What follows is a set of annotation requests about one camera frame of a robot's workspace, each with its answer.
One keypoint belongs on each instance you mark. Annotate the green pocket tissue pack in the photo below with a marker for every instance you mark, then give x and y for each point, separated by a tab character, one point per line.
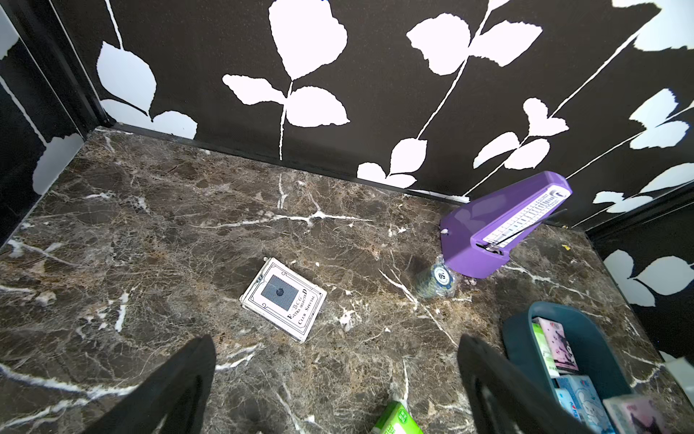
545	351

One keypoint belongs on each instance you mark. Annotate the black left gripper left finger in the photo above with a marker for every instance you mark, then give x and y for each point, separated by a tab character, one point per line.
172	399

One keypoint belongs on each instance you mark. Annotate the playing card box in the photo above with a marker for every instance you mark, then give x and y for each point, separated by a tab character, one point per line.
285	299

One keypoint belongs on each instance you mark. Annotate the purple metronome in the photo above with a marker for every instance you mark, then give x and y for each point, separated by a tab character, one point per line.
477	238

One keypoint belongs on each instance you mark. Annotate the pink Kuromi tissue pack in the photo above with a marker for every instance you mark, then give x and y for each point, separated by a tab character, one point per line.
557	342
635	413

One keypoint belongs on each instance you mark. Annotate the teal plastic storage box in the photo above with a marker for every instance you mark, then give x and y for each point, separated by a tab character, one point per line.
592	352

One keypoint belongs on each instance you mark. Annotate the large green tissue pack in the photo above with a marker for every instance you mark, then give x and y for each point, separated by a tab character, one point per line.
396	420

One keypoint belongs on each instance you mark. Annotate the blue cartoon tissue pack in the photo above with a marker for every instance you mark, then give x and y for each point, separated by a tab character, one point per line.
588	403

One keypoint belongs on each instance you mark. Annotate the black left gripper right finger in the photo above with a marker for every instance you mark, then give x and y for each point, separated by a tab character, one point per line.
502	399

